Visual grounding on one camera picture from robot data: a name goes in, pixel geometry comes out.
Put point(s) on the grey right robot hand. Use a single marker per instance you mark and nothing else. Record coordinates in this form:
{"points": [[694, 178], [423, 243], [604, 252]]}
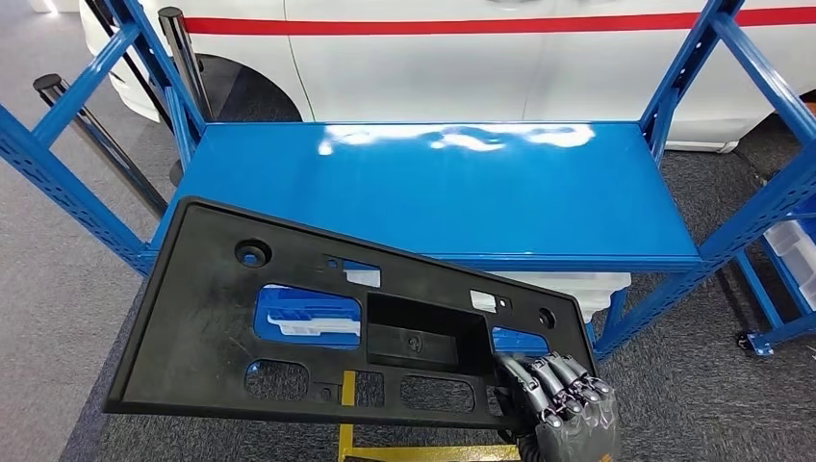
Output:
{"points": [[574, 433]]}

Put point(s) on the black plastic panel part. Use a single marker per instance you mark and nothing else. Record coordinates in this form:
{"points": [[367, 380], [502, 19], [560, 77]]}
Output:
{"points": [[191, 331]]}

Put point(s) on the blue metal shelf rack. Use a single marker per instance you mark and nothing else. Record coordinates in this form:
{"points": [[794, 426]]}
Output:
{"points": [[446, 185], [762, 344]]}

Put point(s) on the yellow floor tape line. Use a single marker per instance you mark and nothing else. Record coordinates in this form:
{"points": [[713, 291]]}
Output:
{"points": [[414, 454]]}

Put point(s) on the white car with red stripe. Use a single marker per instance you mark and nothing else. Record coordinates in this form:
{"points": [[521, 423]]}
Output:
{"points": [[414, 70]]}

